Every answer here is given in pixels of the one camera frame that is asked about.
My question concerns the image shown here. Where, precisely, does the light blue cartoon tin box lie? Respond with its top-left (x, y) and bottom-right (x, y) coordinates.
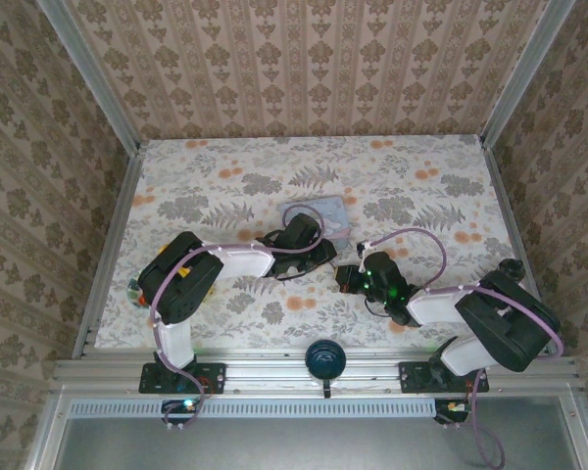
top-left (279, 195), bottom-right (352, 252)

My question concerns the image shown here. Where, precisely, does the floral table cover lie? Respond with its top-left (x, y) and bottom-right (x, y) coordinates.
top-left (93, 135), bottom-right (553, 352)

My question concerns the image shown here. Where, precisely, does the dark blue round dome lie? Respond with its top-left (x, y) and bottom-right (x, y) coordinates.
top-left (304, 339), bottom-right (347, 399)

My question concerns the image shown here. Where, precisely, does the right controller board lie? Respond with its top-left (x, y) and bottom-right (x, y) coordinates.
top-left (433, 399), bottom-right (477, 425)

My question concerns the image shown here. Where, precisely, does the controller board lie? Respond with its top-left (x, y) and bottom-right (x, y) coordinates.
top-left (433, 399), bottom-right (477, 425)
top-left (161, 399), bottom-right (201, 425)

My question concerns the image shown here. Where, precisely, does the colourful small toy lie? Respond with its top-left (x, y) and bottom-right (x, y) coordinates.
top-left (126, 276), bottom-right (146, 307)

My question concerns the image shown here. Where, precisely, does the grey metal sheet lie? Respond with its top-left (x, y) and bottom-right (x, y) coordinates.
top-left (53, 415), bottom-right (587, 470)

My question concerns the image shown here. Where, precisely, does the left controller board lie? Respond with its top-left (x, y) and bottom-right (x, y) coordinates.
top-left (161, 399), bottom-right (201, 425)

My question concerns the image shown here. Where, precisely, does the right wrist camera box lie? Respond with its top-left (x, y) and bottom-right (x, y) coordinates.
top-left (336, 242), bottom-right (374, 295)

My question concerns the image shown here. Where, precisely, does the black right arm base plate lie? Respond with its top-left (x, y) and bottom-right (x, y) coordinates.
top-left (399, 360), bottom-right (490, 396)

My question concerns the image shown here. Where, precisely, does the aluminium front frame rail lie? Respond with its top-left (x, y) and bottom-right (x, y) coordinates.
top-left (52, 348), bottom-right (580, 396)

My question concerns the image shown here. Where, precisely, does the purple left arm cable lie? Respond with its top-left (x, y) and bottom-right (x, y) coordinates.
top-left (149, 204), bottom-right (324, 432)

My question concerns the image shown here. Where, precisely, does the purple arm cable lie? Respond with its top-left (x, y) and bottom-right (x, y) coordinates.
top-left (149, 204), bottom-right (324, 432)
top-left (360, 227), bottom-right (565, 469)

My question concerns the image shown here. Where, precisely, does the aluminium right table rail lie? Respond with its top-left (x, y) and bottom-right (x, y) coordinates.
top-left (479, 136), bottom-right (560, 356)

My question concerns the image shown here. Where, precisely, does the aluminium table rail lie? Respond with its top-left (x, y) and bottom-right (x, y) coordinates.
top-left (72, 146), bottom-right (146, 358)
top-left (479, 136), bottom-right (560, 356)

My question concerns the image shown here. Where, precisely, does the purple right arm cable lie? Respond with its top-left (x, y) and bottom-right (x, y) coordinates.
top-left (360, 227), bottom-right (565, 469)

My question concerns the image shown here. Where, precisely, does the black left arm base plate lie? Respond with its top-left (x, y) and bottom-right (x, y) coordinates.
top-left (137, 361), bottom-right (226, 396)

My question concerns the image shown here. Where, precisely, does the grey slotted cable duct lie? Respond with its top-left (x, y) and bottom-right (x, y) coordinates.
top-left (68, 399), bottom-right (435, 420)

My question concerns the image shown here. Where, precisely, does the aluminium left table rail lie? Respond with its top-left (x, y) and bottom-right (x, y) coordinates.
top-left (72, 146), bottom-right (146, 358)

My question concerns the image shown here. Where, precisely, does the aluminium lower right rail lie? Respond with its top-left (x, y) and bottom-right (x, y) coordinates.
top-left (558, 386), bottom-right (588, 470)

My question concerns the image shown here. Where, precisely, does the aluminium right corner post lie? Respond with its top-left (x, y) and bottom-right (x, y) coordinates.
top-left (479, 0), bottom-right (577, 148)

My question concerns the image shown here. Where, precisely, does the aluminium corner post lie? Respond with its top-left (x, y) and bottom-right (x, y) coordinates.
top-left (479, 0), bottom-right (577, 148)
top-left (36, 0), bottom-right (141, 153)

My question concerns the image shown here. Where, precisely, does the aluminium left corner post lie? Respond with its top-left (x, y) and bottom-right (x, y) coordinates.
top-left (36, 0), bottom-right (141, 153)

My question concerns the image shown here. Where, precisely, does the aluminium lower left rail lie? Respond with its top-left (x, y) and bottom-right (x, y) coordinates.
top-left (26, 386), bottom-right (73, 470)

